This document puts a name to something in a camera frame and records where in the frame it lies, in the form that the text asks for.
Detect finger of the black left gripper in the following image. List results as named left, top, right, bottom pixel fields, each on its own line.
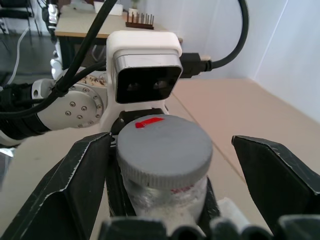
left=199, top=176, right=221, bottom=225
left=105, top=139, right=137, bottom=218

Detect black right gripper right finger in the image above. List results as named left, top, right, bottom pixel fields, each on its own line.
left=231, top=134, right=320, bottom=235

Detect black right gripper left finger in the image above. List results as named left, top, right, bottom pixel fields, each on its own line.
left=0, top=131, right=113, bottom=240

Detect grey jar lid red mark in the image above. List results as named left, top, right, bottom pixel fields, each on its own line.
left=115, top=114, right=214, bottom=193

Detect clear jar white contents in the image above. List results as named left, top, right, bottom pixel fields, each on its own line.
left=121, top=172, right=210, bottom=226

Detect white box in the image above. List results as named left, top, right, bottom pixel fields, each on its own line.
left=216, top=196, right=251, bottom=228

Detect brown wooden peg rack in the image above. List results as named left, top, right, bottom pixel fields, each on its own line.
left=125, top=11, right=155, bottom=31

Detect white plant pot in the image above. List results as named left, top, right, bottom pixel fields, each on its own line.
left=128, top=0, right=140, bottom=15

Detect white carton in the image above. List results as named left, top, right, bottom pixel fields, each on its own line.
left=94, top=0, right=124, bottom=16

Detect white humanoid robot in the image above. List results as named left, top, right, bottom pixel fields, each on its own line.
left=40, top=0, right=64, bottom=81

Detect dark chair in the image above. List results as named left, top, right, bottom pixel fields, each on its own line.
left=0, top=0, right=34, bottom=35

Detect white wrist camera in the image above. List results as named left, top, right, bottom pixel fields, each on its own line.
left=99, top=30, right=184, bottom=135

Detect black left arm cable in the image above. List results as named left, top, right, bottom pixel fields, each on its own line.
left=0, top=0, right=119, bottom=120

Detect light wooden table dark frame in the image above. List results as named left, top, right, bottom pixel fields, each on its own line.
left=54, top=4, right=184, bottom=71

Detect black camera cable with plug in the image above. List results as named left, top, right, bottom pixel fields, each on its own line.
left=180, top=0, right=250, bottom=80

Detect white hose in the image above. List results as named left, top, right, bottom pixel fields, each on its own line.
left=9, top=26, right=30, bottom=85

